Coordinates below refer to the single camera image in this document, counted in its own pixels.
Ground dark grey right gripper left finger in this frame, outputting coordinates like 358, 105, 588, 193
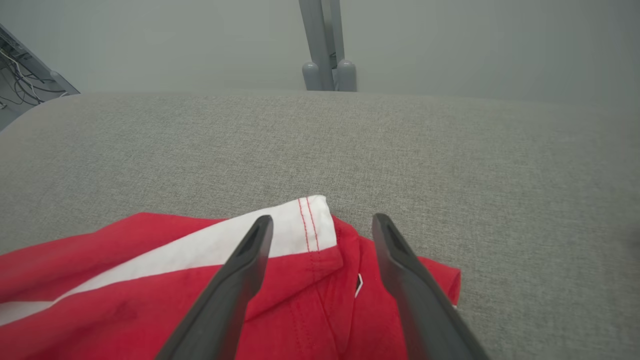
155, 215, 274, 360

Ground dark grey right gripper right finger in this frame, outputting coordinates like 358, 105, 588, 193
371, 212, 491, 360

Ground red shorts with white stripe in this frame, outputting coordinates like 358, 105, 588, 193
0, 194, 462, 360

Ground grey metal desk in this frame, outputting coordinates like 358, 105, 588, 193
0, 22, 81, 132

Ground grey partition post with feet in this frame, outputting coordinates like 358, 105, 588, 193
298, 0, 358, 93

